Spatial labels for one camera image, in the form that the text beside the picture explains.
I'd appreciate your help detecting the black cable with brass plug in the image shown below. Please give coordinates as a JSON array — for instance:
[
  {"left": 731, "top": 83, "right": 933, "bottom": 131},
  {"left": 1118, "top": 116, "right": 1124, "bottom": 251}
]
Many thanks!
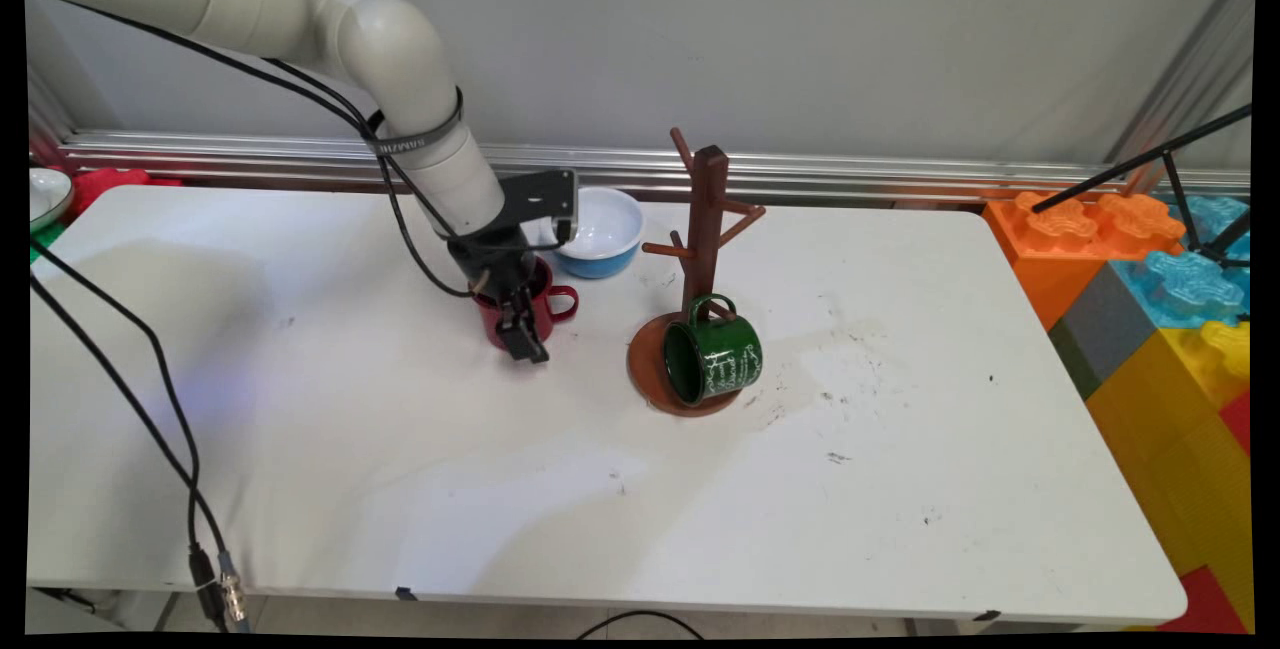
[{"left": 30, "top": 0, "right": 493, "bottom": 301}]

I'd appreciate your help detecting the black cable with metal connector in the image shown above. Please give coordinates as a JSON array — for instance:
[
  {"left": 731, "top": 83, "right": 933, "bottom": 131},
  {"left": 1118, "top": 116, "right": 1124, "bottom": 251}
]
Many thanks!
[{"left": 30, "top": 274, "right": 251, "bottom": 632}]

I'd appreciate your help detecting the orange giant toy brick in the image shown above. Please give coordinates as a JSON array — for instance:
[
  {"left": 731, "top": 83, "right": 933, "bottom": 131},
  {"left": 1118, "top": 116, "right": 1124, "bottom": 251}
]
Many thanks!
[{"left": 982, "top": 192, "right": 1186, "bottom": 332}]

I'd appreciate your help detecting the grey giant toy brick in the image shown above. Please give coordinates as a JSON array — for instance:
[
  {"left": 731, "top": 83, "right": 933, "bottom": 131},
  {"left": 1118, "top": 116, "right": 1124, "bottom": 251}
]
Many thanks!
[{"left": 1048, "top": 264, "right": 1161, "bottom": 402}]

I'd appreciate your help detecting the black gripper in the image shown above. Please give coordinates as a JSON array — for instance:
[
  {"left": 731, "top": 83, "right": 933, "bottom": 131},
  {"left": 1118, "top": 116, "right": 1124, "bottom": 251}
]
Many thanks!
[{"left": 447, "top": 227, "right": 552, "bottom": 365}]

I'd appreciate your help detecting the green enamel mug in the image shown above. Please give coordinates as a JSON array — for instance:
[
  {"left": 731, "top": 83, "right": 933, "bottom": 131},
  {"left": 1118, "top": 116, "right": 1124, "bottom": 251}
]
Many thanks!
[{"left": 663, "top": 293, "right": 764, "bottom": 407}]

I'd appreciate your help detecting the blue and white bowl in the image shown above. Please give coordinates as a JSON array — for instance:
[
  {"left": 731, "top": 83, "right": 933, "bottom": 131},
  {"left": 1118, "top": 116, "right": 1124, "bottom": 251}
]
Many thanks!
[{"left": 548, "top": 187, "right": 646, "bottom": 280}]

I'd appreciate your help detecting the aluminium rail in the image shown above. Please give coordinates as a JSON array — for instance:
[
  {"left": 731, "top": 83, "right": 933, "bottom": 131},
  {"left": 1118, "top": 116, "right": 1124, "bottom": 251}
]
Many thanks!
[{"left": 60, "top": 132, "right": 1251, "bottom": 207}]

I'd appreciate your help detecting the black camera cable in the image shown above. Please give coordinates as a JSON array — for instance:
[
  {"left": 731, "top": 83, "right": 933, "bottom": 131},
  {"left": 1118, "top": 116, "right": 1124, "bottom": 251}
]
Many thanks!
[{"left": 264, "top": 57, "right": 566, "bottom": 256}]

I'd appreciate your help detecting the light blue giant toy brick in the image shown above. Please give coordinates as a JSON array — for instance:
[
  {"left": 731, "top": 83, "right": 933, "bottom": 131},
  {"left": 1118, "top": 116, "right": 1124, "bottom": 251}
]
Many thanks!
[{"left": 1108, "top": 197, "right": 1251, "bottom": 332}]

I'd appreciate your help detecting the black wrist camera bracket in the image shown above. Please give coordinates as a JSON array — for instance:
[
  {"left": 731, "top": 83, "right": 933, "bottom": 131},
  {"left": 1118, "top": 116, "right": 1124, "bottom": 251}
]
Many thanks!
[{"left": 496, "top": 168, "right": 580, "bottom": 242}]

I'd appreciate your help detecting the aluminium frame post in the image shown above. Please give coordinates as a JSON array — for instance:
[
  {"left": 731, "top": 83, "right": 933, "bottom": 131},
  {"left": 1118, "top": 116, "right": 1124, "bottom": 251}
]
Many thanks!
[{"left": 1105, "top": 0, "right": 1256, "bottom": 195}]

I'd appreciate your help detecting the black velcro strap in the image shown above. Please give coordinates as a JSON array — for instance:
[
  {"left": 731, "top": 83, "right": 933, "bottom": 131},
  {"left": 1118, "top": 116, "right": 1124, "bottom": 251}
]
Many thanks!
[{"left": 362, "top": 87, "right": 467, "bottom": 159}]

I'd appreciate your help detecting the red enamel mug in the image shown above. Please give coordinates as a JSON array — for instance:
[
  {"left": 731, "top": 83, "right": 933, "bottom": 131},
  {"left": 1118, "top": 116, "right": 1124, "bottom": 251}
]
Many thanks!
[{"left": 472, "top": 257, "right": 580, "bottom": 352}]

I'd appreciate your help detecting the brown wooden mug tree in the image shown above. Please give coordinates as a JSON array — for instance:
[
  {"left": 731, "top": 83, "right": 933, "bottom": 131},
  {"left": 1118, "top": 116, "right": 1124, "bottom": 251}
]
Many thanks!
[{"left": 627, "top": 127, "right": 768, "bottom": 418}]

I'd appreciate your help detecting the red giant toy brick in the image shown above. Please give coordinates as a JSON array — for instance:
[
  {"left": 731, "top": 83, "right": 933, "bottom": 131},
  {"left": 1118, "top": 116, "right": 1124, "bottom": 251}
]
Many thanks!
[{"left": 1160, "top": 567, "right": 1247, "bottom": 635}]

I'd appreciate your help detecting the black tripod stand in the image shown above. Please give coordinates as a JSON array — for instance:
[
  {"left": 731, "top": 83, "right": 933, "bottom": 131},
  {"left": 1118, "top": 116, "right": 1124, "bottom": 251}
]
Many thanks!
[{"left": 1030, "top": 106, "right": 1253, "bottom": 270}]

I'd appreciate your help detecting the black floor cable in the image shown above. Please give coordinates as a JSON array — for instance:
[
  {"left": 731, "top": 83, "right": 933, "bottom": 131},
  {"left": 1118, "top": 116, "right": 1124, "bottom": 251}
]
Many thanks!
[{"left": 575, "top": 610, "right": 707, "bottom": 640}]

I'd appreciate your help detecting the yellow giant toy brick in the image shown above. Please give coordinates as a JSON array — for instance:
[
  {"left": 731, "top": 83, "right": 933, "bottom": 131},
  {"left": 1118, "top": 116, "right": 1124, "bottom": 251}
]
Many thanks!
[{"left": 1085, "top": 321, "right": 1256, "bottom": 630}]

